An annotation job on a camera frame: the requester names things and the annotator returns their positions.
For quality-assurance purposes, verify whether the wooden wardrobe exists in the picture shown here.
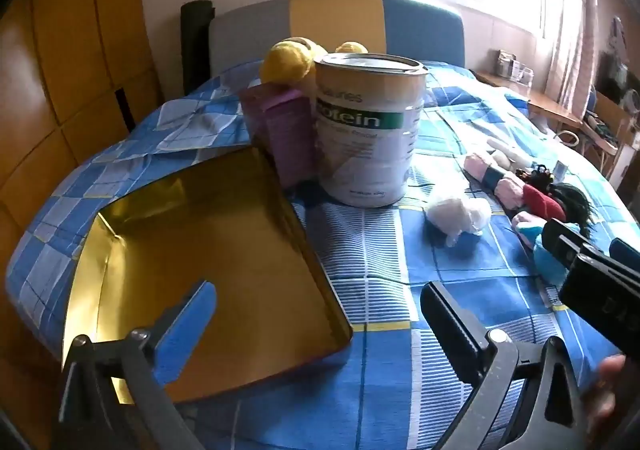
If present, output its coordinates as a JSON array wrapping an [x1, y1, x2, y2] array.
[[0, 0, 163, 450]]

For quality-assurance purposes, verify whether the purple cardboard box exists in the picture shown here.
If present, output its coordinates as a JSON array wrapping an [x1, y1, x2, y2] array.
[[239, 82, 318, 188]]

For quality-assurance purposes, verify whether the person's right hand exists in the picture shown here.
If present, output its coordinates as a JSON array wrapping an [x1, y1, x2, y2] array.
[[582, 355, 628, 436]]

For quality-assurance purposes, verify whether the black stereo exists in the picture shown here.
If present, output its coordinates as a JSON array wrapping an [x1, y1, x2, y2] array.
[[597, 52, 640, 105]]

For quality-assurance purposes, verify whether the white plastic bag wad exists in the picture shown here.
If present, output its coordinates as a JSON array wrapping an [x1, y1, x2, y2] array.
[[425, 195, 493, 248]]

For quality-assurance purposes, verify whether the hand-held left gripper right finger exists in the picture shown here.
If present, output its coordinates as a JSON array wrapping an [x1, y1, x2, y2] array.
[[420, 281, 588, 450]]

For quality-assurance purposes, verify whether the grey yellow blue headboard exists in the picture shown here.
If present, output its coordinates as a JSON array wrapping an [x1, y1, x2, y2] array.
[[207, 0, 467, 80]]

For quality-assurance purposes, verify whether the blue plush toy pink skirt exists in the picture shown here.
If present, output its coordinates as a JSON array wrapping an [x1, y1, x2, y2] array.
[[532, 225, 571, 285]]

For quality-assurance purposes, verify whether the black rolled mat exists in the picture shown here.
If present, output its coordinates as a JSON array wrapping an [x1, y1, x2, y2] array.
[[180, 1, 216, 95]]

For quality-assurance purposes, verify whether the clear desk organizer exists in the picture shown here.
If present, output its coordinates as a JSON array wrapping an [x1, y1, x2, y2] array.
[[495, 50, 536, 85]]

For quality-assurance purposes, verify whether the model sailboat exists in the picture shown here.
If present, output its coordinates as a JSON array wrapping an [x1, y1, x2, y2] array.
[[610, 17, 632, 60]]

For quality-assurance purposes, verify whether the yellow plush toy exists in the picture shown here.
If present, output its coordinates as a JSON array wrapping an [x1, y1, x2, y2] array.
[[261, 37, 371, 85]]

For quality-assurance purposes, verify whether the gold tin box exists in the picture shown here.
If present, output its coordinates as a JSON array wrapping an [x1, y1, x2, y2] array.
[[61, 146, 353, 403]]

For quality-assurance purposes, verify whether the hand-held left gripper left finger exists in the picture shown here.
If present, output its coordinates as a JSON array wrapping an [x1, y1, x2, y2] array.
[[52, 280, 218, 450]]

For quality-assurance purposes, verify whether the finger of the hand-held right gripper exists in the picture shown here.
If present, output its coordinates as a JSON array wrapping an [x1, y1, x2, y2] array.
[[559, 254, 640, 356], [542, 219, 598, 273]]

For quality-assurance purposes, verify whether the rag doll black hair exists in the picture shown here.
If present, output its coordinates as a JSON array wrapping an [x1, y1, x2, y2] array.
[[462, 150, 598, 251]]

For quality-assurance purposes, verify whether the pink patterned curtain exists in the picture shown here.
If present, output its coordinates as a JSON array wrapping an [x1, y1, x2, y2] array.
[[535, 0, 601, 103]]

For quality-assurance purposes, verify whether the wooden desk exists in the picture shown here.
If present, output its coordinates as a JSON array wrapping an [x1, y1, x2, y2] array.
[[475, 70, 631, 155]]

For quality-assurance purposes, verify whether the large white protein can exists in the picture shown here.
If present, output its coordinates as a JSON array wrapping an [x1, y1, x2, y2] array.
[[312, 52, 431, 208]]

